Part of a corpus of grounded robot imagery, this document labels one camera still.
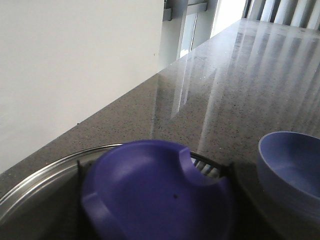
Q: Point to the grey window frame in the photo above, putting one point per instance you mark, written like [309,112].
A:
[173,9]

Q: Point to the black pot support grate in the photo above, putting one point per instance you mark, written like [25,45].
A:
[226,170]

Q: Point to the light blue ribbed bowl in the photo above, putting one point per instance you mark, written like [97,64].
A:
[288,168]

